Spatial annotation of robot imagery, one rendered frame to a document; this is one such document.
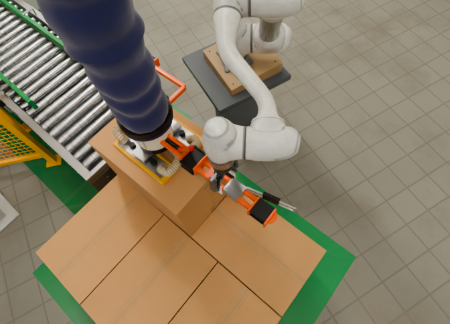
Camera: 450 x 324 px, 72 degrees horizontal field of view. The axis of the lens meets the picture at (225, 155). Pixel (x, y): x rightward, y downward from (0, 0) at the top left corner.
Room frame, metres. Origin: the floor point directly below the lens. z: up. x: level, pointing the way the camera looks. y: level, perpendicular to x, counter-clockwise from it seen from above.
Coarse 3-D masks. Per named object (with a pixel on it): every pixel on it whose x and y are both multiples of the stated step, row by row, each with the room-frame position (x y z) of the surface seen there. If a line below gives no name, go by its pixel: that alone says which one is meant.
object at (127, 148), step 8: (120, 144) 0.78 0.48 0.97; (128, 144) 0.78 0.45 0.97; (136, 144) 0.77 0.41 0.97; (128, 152) 0.73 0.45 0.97; (136, 160) 0.69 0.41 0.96; (152, 160) 0.66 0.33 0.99; (160, 160) 0.67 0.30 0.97; (144, 168) 0.64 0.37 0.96; (152, 168) 0.64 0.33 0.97; (152, 176) 0.60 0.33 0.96; (160, 176) 0.59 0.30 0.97
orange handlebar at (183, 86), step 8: (160, 72) 1.09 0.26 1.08; (176, 80) 1.02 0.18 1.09; (184, 88) 0.97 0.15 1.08; (176, 96) 0.93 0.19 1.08; (168, 136) 0.72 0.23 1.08; (168, 144) 0.68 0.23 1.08; (176, 144) 0.68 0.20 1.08; (184, 144) 0.67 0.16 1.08; (176, 152) 0.64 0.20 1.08; (200, 168) 0.55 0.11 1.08; (208, 176) 0.51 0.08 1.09; (224, 176) 0.50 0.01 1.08; (248, 192) 0.42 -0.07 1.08; (240, 200) 0.39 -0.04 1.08; (272, 216) 0.32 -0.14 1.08
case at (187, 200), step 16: (176, 112) 0.94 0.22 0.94; (112, 128) 0.90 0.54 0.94; (192, 128) 0.84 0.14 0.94; (96, 144) 0.82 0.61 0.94; (112, 144) 0.80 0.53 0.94; (112, 160) 0.72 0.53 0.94; (128, 160) 0.71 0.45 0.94; (208, 160) 0.65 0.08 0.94; (128, 176) 0.64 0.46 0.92; (144, 176) 0.61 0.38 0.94; (176, 176) 0.59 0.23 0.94; (192, 176) 0.58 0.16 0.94; (144, 192) 0.59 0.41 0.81; (160, 192) 0.52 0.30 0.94; (176, 192) 0.51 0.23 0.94; (192, 192) 0.51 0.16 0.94; (208, 192) 0.54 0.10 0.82; (160, 208) 0.54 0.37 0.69; (176, 208) 0.44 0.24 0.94; (192, 208) 0.47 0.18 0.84; (208, 208) 0.52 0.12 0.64; (176, 224) 0.48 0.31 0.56; (192, 224) 0.44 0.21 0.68
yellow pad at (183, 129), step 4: (176, 120) 0.88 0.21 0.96; (180, 128) 0.83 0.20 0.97; (184, 128) 0.83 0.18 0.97; (188, 128) 0.83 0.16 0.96; (176, 132) 0.81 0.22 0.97; (180, 132) 0.79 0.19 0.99; (184, 132) 0.79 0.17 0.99; (188, 132) 0.80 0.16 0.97; (192, 132) 0.80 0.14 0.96; (176, 136) 0.79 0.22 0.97; (180, 136) 0.78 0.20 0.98; (184, 136) 0.78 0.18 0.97; (180, 140) 0.76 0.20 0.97; (184, 140) 0.76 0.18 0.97; (188, 144) 0.74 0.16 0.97
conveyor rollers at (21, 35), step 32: (0, 32) 2.26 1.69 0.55; (32, 32) 2.24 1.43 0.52; (0, 64) 1.92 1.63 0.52; (32, 64) 1.84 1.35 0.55; (64, 64) 1.81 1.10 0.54; (32, 96) 1.53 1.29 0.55; (64, 96) 1.49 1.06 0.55; (96, 96) 1.46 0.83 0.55; (64, 128) 1.24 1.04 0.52; (96, 128) 1.21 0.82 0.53; (96, 160) 0.97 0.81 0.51
